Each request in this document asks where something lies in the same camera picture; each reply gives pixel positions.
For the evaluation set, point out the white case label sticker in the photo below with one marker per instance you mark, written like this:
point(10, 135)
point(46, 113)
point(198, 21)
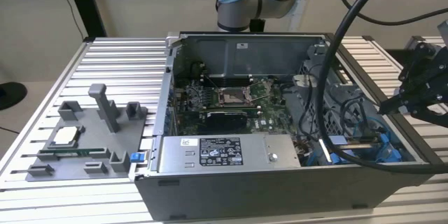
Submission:
point(242, 45)

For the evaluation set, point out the grey parts rack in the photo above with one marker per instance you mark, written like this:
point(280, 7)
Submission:
point(91, 142)

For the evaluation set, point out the green RAM stick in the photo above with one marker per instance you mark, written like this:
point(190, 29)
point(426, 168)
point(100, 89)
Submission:
point(80, 151)

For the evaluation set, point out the blue case latch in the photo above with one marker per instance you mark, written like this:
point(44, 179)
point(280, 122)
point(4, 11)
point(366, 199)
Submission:
point(136, 157)

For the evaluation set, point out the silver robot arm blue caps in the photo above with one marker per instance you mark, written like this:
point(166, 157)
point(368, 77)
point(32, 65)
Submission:
point(238, 6)

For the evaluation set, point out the hard disk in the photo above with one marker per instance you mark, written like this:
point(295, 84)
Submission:
point(335, 159)
point(360, 145)

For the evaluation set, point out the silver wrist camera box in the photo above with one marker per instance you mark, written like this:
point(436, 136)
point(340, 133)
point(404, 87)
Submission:
point(444, 33)

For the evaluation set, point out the dark grey PC case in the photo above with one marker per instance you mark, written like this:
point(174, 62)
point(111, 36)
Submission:
point(244, 195)

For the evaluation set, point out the silver CPU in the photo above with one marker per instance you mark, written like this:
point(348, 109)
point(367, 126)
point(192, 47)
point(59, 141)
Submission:
point(64, 136)

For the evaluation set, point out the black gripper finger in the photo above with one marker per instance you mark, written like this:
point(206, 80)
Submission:
point(431, 110)
point(416, 77)

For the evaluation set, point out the black round stand base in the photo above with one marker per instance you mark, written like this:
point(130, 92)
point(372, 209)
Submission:
point(12, 95)

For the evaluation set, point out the CPU socket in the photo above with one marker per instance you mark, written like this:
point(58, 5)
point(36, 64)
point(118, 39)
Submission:
point(231, 95)

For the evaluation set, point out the silver power supply unit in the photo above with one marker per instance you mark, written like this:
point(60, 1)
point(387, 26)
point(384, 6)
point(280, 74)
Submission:
point(175, 155)

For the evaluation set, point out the black frame post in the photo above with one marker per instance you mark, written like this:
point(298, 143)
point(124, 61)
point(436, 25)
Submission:
point(84, 3)

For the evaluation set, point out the green motherboard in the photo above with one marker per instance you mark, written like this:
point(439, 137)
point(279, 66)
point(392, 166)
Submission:
point(270, 113)

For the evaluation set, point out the grey metal disk bay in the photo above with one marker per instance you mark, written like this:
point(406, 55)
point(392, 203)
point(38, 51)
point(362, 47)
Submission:
point(308, 113)

